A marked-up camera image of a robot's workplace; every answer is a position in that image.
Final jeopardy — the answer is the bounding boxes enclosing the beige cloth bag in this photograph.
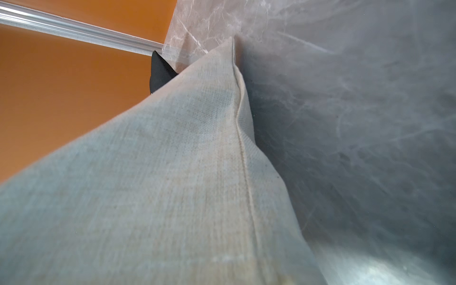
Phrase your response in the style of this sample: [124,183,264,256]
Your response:
[1,39,325,285]

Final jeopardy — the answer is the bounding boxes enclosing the black drawstring dryer bag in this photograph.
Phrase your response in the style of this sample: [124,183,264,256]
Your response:
[149,51,178,94]

